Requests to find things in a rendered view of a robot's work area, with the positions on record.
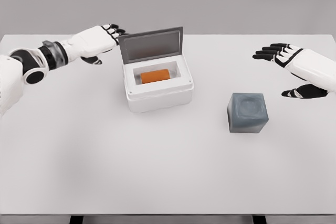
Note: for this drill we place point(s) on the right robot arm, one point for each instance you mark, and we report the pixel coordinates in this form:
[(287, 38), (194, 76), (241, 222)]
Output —
[(326, 73)]

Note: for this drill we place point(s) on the orange cylinder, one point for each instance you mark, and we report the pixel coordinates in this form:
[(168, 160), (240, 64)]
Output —
[(155, 76)]

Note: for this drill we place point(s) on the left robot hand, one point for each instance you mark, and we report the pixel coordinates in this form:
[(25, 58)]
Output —
[(94, 40)]

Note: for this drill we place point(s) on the grey cube container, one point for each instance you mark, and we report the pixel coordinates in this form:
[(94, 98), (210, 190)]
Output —
[(247, 116)]

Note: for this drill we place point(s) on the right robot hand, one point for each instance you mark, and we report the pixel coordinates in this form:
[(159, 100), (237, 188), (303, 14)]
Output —
[(294, 61)]

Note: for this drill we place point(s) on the white box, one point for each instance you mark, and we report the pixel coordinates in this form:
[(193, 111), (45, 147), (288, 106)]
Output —
[(160, 91)]

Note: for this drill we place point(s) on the grey box lid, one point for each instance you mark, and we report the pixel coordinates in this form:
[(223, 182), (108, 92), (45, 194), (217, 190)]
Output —
[(151, 44)]

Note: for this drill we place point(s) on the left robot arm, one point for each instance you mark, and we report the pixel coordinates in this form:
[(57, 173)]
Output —
[(31, 61)]

